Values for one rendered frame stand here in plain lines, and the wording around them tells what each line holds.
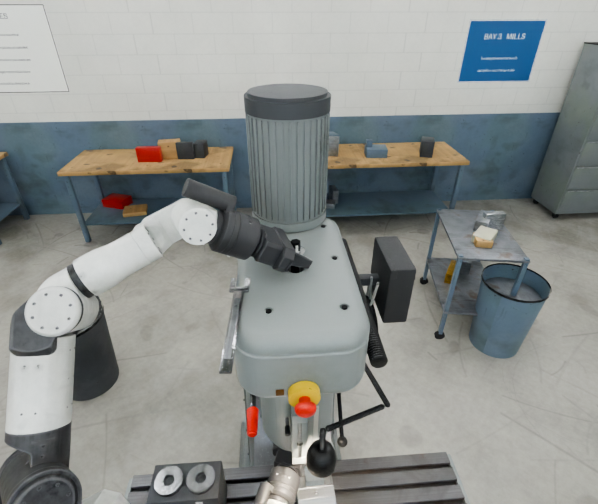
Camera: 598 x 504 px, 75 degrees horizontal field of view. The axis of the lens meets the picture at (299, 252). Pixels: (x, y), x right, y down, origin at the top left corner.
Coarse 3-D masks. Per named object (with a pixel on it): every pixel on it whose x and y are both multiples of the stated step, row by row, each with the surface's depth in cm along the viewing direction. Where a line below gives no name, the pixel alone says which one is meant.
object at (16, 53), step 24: (0, 24) 403; (24, 24) 404; (48, 24) 406; (480, 24) 436; (504, 24) 438; (528, 24) 440; (0, 48) 414; (24, 48) 416; (48, 48) 418; (480, 48) 450; (504, 48) 452; (528, 48) 454; (0, 72) 426; (24, 72) 428; (48, 72) 430; (480, 72) 464; (504, 72) 466; (528, 72) 468
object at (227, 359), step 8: (232, 280) 80; (248, 280) 80; (232, 288) 77; (240, 288) 77; (248, 288) 78; (240, 296) 75; (232, 304) 73; (240, 304) 73; (232, 312) 71; (240, 312) 72; (232, 320) 70; (232, 328) 68; (232, 336) 66; (224, 344) 65; (232, 344) 65; (224, 352) 63; (232, 352) 63; (224, 360) 62; (232, 360) 62; (224, 368) 60
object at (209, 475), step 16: (176, 464) 129; (192, 464) 129; (208, 464) 129; (160, 480) 123; (176, 480) 123; (192, 480) 123; (208, 480) 123; (224, 480) 134; (160, 496) 120; (176, 496) 120; (192, 496) 120; (208, 496) 120; (224, 496) 132
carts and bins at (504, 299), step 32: (448, 224) 322; (480, 224) 308; (480, 256) 281; (512, 256) 281; (448, 288) 334; (480, 288) 300; (512, 288) 294; (544, 288) 291; (480, 320) 304; (512, 320) 283; (96, 352) 261; (512, 352) 305; (96, 384) 272
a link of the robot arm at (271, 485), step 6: (264, 486) 103; (270, 486) 104; (276, 486) 104; (282, 486) 104; (288, 486) 105; (258, 492) 102; (264, 492) 102; (270, 492) 103; (276, 492) 103; (282, 492) 103; (288, 492) 104; (294, 492) 105; (258, 498) 101; (264, 498) 101; (270, 498) 103; (276, 498) 103; (282, 498) 103; (288, 498) 103; (294, 498) 105
